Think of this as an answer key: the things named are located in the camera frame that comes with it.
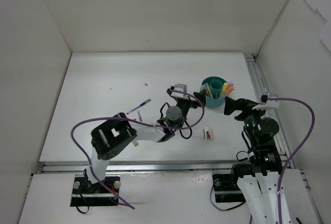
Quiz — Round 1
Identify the aluminium right rail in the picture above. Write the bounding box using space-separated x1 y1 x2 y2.
244 53 290 165

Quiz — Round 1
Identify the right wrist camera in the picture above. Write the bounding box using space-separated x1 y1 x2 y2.
252 93 280 111

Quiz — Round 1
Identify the fat yellow highlighter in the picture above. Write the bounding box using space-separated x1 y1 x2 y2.
219 82 229 97

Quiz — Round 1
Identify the teal round desk organizer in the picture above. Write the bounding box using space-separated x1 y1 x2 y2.
201 76 227 108

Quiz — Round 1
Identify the aluminium front rail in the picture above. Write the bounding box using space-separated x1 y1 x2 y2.
40 160 294 173

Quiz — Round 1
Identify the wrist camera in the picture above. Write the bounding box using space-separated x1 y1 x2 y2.
167 84 187 99
252 93 280 111

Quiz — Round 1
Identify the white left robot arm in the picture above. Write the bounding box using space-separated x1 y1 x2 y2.
84 87 206 193

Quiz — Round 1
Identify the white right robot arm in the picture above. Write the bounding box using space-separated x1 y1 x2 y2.
224 97 292 223

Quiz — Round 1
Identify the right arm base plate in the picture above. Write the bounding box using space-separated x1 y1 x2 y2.
212 173 246 203

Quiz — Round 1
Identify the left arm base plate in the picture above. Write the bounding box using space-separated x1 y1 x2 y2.
70 175 118 209

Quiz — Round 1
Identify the blue gel pen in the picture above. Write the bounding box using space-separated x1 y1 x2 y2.
126 99 151 114

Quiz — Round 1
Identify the yellow slim highlighter pen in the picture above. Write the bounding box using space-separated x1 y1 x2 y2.
205 83 213 99

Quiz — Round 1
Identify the aluminium rail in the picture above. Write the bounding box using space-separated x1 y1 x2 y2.
244 53 290 165
40 160 294 173

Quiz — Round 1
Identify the orange capped clear highlighter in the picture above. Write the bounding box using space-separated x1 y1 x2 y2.
225 86 234 95

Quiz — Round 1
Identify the small white pink stapler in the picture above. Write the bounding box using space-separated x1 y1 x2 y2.
203 127 214 140

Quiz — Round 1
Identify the dirty white eraser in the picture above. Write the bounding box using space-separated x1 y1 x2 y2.
132 141 139 147

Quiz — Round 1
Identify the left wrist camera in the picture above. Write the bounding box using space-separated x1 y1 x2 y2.
167 84 187 99

